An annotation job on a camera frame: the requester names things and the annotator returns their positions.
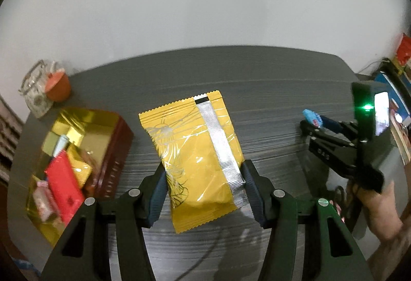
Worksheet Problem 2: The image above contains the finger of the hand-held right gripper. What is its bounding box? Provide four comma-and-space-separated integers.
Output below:
320, 115, 358, 138
300, 120, 354, 146

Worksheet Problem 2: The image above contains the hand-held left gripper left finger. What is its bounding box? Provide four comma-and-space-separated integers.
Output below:
40, 161, 167, 281

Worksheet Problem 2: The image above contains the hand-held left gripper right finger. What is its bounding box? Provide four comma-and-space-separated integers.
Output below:
241, 159, 375, 281

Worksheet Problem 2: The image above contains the blue candy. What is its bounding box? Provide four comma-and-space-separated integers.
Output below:
302, 109, 322, 127

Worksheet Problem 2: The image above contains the yellow flower print snack packet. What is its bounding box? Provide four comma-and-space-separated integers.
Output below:
66, 143, 94, 188
139, 90, 248, 234

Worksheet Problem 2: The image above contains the red tin box gold inside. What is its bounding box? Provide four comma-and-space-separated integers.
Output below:
26, 108, 134, 248

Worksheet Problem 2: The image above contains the clear orange snack packet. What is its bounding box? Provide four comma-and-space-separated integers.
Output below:
79, 148, 100, 172

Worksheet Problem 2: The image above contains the red snack packet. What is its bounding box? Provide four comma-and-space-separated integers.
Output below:
44, 152, 86, 226

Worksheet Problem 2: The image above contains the light blue snack packet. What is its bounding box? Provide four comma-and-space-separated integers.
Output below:
51, 135, 69, 158

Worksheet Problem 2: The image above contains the pink patterned snack packet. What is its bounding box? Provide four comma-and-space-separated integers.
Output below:
32, 181, 58, 224

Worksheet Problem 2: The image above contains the person's right forearm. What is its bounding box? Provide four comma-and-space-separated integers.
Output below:
366, 217, 411, 281

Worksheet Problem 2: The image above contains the person's right hand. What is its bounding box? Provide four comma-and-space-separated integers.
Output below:
333, 181, 403, 237

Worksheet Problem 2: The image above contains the blue printed box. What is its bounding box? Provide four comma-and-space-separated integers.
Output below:
374, 70, 411, 127

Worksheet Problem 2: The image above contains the printed book stack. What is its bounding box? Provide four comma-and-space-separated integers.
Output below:
390, 127, 411, 166

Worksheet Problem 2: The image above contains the red printed packaging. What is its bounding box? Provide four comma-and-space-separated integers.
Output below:
396, 33, 411, 68

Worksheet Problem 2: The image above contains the orange lidded tea cup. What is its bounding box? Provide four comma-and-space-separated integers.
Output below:
45, 69, 72, 102

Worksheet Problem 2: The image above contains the floral ceramic teapot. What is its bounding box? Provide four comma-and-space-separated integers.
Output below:
21, 59, 65, 117

